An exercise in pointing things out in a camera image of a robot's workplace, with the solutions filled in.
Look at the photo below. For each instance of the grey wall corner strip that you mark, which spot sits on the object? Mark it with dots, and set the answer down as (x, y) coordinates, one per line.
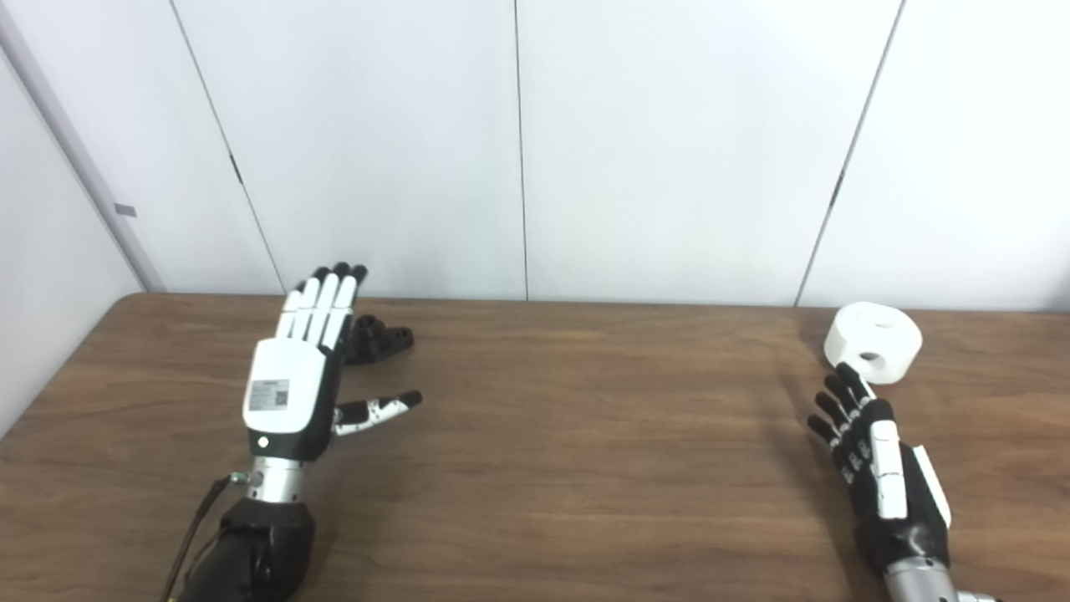
(144, 276)

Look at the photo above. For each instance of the small grey wall tag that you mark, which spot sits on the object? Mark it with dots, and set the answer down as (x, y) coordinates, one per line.
(125, 210)

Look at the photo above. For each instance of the black flanged holder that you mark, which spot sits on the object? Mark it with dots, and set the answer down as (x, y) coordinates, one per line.
(380, 341)

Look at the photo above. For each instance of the round white cylinder piece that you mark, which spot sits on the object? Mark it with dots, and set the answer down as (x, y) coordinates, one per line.
(886, 334)

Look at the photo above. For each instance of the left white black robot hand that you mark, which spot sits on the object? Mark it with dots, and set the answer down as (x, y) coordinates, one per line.
(284, 385)

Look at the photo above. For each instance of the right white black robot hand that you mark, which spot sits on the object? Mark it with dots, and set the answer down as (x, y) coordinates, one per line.
(886, 477)

